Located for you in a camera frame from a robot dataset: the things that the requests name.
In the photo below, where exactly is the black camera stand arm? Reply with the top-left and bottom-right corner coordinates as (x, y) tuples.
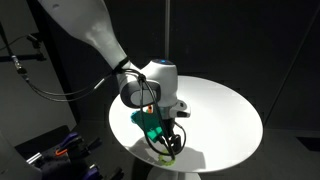
(0, 32), (47, 65)

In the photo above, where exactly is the yellow-green toothed ring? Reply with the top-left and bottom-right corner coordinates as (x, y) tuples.
(157, 151), (177, 167)

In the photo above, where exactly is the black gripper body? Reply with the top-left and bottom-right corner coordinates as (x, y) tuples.
(161, 116), (183, 142)

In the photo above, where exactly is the grey vertical pole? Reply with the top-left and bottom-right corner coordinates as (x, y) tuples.
(164, 0), (171, 63)

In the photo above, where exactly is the orange clip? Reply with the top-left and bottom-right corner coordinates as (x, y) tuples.
(54, 147), (70, 157)

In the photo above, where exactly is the black clamp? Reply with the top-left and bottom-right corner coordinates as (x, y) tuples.
(79, 135), (103, 157)

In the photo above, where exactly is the white table pedestal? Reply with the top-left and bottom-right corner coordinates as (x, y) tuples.
(146, 166), (202, 180)

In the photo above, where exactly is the purple handled clamp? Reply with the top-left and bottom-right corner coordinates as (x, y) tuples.
(58, 131), (81, 152)

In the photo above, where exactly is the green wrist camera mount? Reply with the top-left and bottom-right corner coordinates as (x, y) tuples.
(130, 110), (167, 142)

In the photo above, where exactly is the silver metal bar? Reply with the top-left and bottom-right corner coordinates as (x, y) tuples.
(25, 152), (44, 165)

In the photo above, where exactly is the black camera cable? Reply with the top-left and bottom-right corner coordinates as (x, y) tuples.
(0, 21), (188, 162)

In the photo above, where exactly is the black perforated breadboard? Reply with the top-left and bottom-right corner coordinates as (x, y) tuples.
(14, 124), (125, 180)

